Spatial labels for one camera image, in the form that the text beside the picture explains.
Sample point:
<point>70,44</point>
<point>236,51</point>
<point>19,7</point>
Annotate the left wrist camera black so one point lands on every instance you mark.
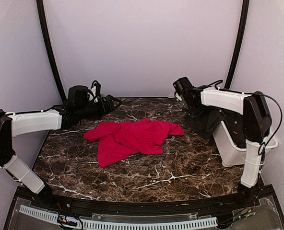
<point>80,95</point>

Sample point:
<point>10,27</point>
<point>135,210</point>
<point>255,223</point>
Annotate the white slotted cable duct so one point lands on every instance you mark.
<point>89,224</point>

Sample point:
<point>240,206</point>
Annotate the left black frame post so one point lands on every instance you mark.
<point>49,50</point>

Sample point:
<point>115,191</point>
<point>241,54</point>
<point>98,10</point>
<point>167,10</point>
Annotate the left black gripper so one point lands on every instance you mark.
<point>104,109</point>

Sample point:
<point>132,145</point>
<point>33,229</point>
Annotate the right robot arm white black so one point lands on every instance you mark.
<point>257,122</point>

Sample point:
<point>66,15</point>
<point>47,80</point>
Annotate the white plastic laundry bin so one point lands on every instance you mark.
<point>232,155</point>

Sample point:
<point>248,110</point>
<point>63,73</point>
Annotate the right black frame post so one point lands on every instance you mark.
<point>238,43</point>

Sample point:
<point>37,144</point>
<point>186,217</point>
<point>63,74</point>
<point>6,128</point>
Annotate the dark pinstriped button shirt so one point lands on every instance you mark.
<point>205,124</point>

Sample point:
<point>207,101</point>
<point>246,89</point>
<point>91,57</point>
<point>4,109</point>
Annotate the red garment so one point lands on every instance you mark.
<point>118,141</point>

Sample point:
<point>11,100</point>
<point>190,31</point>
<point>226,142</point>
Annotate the black front rail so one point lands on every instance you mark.
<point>208,206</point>

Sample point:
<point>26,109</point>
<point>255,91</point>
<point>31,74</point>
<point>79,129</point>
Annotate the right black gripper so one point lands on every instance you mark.
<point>192,111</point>

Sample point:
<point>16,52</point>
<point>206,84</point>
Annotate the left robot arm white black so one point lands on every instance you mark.
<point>64,116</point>

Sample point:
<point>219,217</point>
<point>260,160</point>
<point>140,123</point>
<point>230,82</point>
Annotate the black frame post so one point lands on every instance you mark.
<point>238,43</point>
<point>49,50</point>

